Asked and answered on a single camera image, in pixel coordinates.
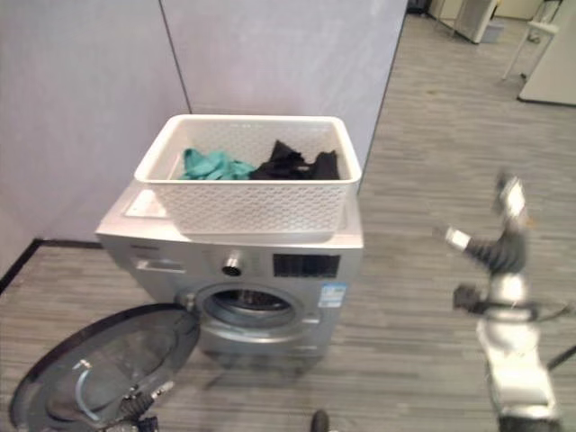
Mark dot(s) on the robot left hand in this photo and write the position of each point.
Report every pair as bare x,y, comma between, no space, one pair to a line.
144,407

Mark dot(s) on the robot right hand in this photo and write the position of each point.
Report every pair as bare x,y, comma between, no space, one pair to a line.
506,247

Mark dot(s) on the round dark washer door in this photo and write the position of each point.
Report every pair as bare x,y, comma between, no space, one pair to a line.
112,351

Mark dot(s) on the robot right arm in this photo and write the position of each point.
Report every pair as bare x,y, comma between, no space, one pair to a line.
515,360

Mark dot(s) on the washer detergent drawer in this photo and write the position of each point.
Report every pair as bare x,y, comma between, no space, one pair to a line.
159,264

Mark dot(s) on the silver washer control knob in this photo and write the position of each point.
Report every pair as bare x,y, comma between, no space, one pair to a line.
232,264

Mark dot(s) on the black washer display panel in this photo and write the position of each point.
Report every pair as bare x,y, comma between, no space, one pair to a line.
306,265

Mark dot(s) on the white perforated laundry basket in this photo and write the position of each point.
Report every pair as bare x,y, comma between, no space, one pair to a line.
252,207

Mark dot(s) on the silver front-load washing machine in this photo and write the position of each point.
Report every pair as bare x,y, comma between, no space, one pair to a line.
288,333

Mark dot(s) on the robot dark foot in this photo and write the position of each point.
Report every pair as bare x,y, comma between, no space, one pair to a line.
320,422

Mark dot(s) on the blue energy label sticker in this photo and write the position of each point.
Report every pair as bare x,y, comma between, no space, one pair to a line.
333,294

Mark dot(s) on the blue floor mat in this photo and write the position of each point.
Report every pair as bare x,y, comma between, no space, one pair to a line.
492,32

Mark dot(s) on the grey cabinet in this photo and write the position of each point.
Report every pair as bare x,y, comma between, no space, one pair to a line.
472,18

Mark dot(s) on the black garment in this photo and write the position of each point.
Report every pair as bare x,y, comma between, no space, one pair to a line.
288,164

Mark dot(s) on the teal garment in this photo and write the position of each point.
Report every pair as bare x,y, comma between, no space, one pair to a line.
211,165

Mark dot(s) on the white frame table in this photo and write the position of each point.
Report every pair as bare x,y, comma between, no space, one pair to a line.
533,27

